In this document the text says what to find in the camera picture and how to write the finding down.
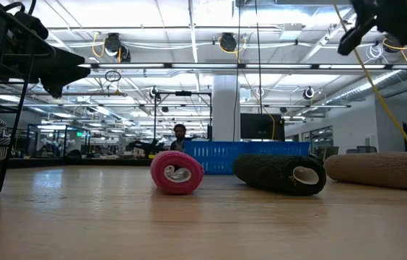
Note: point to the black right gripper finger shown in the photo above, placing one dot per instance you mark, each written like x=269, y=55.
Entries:
x=355, y=36

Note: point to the tan bandage roll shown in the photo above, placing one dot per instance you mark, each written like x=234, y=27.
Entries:
x=369, y=169

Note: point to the pink red bandage roll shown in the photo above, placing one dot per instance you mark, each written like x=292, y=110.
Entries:
x=189, y=162

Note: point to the black bandage roll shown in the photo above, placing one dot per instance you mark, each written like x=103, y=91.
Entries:
x=268, y=173

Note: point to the blue plastic bin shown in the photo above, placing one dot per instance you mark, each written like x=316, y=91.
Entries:
x=279, y=148
x=221, y=155

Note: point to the person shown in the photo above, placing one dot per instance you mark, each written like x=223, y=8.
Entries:
x=179, y=131

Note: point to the black monitor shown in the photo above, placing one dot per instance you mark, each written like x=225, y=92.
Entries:
x=261, y=126

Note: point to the white square pillar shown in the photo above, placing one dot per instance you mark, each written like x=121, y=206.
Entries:
x=225, y=108

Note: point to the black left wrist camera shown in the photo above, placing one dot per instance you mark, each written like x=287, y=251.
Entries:
x=26, y=29

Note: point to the black metal stand frame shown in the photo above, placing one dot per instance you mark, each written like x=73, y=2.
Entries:
x=183, y=93

